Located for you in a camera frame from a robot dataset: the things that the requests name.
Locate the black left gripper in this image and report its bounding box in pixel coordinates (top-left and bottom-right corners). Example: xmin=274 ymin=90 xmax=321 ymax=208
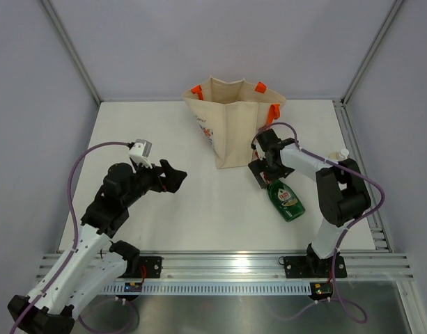
xmin=123 ymin=158 xmax=186 ymax=208

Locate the green Fairy dish soap bottle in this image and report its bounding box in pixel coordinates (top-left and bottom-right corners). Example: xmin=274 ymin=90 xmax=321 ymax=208
xmin=267 ymin=180 xmax=306 ymax=222

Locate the beige canvas tote bag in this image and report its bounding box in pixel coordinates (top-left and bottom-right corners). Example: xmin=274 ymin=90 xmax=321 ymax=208
xmin=183 ymin=77 xmax=287 ymax=169

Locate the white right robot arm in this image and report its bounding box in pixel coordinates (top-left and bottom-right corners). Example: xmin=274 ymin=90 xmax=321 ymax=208
xmin=249 ymin=127 xmax=371 ymax=278

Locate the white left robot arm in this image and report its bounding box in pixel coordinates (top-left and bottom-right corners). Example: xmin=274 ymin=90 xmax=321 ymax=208
xmin=8 ymin=159 xmax=187 ymax=333

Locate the cream pump lotion bottle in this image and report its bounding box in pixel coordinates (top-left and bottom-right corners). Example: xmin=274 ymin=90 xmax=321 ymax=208
xmin=328 ymin=148 xmax=350 ymax=161

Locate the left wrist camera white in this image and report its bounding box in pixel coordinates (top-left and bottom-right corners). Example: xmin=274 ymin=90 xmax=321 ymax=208
xmin=127 ymin=139 xmax=153 ymax=170

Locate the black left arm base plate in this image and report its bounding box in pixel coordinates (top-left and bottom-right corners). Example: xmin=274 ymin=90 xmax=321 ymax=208
xmin=120 ymin=256 xmax=162 ymax=279

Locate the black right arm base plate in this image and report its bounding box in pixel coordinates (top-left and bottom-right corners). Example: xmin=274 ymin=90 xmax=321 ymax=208
xmin=279 ymin=253 xmax=348 ymax=278

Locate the slotted white cable duct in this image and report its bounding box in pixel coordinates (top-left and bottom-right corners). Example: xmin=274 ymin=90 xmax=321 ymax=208
xmin=100 ymin=281 xmax=312 ymax=296

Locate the right side aluminium rail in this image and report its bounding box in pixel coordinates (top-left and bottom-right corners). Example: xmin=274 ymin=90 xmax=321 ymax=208
xmin=332 ymin=100 xmax=393 ymax=253

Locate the aluminium mounting rail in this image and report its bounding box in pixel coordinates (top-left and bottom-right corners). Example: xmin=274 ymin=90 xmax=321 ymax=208
xmin=35 ymin=250 xmax=414 ymax=281

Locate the left aluminium frame post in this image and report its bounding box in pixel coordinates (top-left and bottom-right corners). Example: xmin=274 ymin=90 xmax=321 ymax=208
xmin=38 ymin=0 xmax=103 ymax=106

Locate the aluminium frame post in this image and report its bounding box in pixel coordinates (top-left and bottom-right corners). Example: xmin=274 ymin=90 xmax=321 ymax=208
xmin=341 ymin=0 xmax=406 ymax=106
xmin=38 ymin=0 xmax=103 ymax=106

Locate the right aluminium frame post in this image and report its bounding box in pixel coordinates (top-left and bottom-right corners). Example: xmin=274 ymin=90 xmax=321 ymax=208
xmin=341 ymin=0 xmax=406 ymax=106

